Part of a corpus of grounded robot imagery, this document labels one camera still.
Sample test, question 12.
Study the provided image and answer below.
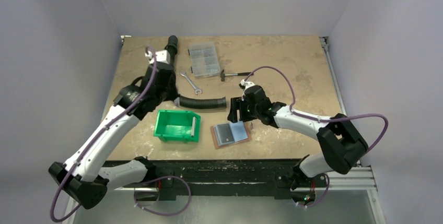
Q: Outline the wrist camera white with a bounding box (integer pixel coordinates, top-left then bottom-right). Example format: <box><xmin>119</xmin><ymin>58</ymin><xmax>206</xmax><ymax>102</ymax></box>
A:
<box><xmin>239</xmin><ymin>79</ymin><xmax>255</xmax><ymax>90</ymax></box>
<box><xmin>145</xmin><ymin>50</ymin><xmax>173</xmax><ymax>65</ymax></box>

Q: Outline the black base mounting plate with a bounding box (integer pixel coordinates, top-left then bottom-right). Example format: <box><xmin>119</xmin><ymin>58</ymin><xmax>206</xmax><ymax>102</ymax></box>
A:
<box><xmin>122</xmin><ymin>156</ymin><xmax>328</xmax><ymax>202</ymax></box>

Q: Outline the green plastic bin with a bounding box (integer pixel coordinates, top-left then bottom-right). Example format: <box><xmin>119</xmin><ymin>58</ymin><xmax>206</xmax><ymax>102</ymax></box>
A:
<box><xmin>153</xmin><ymin>110</ymin><xmax>201</xmax><ymax>143</ymax></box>

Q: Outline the black corrugated hose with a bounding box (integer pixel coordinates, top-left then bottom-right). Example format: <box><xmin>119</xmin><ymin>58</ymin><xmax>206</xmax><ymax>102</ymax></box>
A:
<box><xmin>165</xmin><ymin>35</ymin><xmax>227</xmax><ymax>110</ymax></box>

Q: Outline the small black-handled hammer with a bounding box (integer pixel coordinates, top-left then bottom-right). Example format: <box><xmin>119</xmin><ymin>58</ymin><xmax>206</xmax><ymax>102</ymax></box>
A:
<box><xmin>220</xmin><ymin>69</ymin><xmax>252</xmax><ymax>82</ymax></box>

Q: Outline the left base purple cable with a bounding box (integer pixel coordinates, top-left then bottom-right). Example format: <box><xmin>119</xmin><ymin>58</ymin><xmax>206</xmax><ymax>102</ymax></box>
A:
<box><xmin>133</xmin><ymin>176</ymin><xmax>192</xmax><ymax>217</ymax></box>

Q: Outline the aluminium frame rail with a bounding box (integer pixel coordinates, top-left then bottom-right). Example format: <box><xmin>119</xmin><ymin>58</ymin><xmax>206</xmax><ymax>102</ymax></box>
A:
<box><xmin>68</xmin><ymin>159</ymin><xmax>386</xmax><ymax>223</ymax></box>

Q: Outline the clear plastic screw organizer box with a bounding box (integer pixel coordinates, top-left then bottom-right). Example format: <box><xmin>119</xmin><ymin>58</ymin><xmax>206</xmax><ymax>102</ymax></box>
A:
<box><xmin>188</xmin><ymin>41</ymin><xmax>221</xmax><ymax>78</ymax></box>

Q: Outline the silver credit card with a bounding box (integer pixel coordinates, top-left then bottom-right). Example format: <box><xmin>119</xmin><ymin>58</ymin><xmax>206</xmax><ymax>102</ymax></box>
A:
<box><xmin>190</xmin><ymin>117</ymin><xmax>196</xmax><ymax>137</ymax></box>

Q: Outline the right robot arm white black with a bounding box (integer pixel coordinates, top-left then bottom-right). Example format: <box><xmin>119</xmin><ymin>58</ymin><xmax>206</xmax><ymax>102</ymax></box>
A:
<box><xmin>227</xmin><ymin>85</ymin><xmax>369</xmax><ymax>186</ymax></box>

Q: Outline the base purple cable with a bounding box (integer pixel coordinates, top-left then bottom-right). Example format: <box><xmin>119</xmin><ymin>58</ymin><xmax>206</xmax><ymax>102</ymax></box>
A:
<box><xmin>133</xmin><ymin>176</ymin><xmax>192</xmax><ymax>217</ymax></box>
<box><xmin>294</xmin><ymin>174</ymin><xmax>331</xmax><ymax>209</ymax></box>

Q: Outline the silver open-end wrench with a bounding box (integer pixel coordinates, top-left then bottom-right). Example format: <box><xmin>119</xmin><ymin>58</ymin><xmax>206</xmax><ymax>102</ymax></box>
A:
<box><xmin>180</xmin><ymin>71</ymin><xmax>203</xmax><ymax>95</ymax></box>

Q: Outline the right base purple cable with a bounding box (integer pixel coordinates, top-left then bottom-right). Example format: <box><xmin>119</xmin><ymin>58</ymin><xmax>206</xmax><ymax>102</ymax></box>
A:
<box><xmin>294</xmin><ymin>174</ymin><xmax>331</xmax><ymax>209</ymax></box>

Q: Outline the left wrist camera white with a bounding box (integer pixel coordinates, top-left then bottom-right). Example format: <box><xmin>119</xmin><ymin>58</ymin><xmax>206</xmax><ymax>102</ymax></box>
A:
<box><xmin>145</xmin><ymin>50</ymin><xmax>173</xmax><ymax>65</ymax></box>

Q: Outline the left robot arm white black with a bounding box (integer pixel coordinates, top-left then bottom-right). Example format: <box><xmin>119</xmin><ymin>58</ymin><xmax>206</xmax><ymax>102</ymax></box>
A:
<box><xmin>48</xmin><ymin>63</ymin><xmax>179</xmax><ymax>209</ymax></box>

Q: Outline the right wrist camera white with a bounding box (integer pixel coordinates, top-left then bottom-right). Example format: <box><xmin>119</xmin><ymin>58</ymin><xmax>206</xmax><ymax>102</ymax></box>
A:
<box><xmin>239</xmin><ymin>79</ymin><xmax>255</xmax><ymax>90</ymax></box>

